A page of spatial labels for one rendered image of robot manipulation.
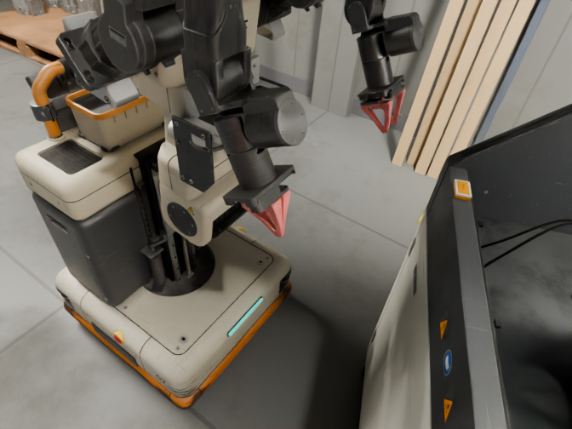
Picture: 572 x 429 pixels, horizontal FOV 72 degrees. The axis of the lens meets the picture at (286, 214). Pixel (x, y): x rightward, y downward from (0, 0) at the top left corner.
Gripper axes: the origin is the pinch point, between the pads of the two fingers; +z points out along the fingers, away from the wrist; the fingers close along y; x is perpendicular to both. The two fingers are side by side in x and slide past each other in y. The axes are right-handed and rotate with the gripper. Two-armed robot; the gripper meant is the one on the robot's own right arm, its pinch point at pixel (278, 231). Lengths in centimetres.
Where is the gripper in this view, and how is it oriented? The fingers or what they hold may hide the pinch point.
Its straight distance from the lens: 61.9
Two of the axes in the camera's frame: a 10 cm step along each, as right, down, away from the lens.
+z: 3.1, 8.4, 4.4
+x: -7.6, -0.5, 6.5
